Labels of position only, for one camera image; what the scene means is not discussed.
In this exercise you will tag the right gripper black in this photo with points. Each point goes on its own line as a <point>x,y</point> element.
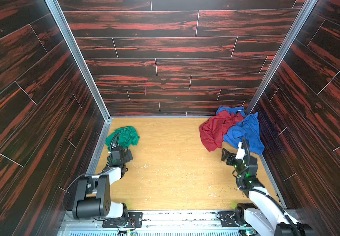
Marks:
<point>231,159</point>

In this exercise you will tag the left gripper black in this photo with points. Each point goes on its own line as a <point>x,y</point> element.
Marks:
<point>124,154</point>

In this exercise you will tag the green cloth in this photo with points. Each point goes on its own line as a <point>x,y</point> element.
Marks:
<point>128,136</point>

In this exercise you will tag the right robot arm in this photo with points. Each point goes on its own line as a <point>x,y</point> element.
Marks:
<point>264,214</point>

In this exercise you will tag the dark red cloth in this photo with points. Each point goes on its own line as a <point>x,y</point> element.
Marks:
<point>213,130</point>

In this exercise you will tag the blue cloth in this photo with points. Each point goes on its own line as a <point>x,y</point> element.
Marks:
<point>249,129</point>

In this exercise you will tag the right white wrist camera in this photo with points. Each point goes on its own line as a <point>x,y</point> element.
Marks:
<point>240,151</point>

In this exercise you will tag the aluminium left floor rail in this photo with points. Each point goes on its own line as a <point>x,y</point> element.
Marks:
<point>86,157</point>

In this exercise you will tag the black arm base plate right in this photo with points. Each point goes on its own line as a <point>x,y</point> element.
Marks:
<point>227,219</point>

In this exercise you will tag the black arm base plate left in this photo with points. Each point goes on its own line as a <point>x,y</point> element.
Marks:
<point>131,219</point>

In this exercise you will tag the aluminium front rail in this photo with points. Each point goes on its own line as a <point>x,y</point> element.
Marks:
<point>159,223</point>

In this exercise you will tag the aluminium corner post left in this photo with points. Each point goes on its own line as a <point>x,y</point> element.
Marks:
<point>69,38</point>

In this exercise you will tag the aluminium corner post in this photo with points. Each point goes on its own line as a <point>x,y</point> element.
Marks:
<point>294,30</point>
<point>69,38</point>

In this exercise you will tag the aluminium corner post right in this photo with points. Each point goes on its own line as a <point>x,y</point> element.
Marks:
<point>294,30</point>

